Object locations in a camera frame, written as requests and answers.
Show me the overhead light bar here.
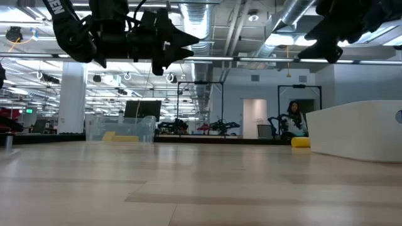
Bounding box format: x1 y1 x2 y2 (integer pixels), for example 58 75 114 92
0 52 402 65

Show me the grey chair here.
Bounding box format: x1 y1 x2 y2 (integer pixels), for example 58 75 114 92
257 124 274 139

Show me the clear plastic bin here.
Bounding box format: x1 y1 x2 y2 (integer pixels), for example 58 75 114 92
85 114 157 144

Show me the person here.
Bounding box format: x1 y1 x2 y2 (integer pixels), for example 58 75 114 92
282 100 309 139

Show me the black table edge rail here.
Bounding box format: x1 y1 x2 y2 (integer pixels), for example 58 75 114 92
0 133 292 146

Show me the white square pillar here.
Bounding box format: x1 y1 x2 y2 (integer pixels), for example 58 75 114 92
57 61 87 135

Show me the black ceiling device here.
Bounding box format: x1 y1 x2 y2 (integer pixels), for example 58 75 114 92
5 26 23 43

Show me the black rig frame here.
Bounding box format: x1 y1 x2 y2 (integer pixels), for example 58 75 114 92
277 84 323 136
177 80 225 136

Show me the silver ceiling duct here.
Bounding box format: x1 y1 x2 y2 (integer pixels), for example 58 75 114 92
179 0 217 110

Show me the white plastic bin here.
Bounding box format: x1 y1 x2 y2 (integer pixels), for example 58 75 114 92
305 99 402 164

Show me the yellow cylinder block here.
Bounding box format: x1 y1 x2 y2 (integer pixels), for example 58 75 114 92
290 136 312 149

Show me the metal post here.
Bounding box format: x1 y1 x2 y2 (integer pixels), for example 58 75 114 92
4 131 14 152

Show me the black monitor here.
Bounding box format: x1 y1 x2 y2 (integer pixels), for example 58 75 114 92
124 100 163 123

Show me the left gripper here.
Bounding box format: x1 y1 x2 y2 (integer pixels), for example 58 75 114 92
93 7 201 77

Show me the red and black machine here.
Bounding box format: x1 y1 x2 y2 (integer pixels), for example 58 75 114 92
0 107 24 134

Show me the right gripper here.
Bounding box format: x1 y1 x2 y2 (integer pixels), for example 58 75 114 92
297 0 384 64

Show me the yellow long block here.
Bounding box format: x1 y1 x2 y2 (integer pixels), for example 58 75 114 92
111 135 140 143

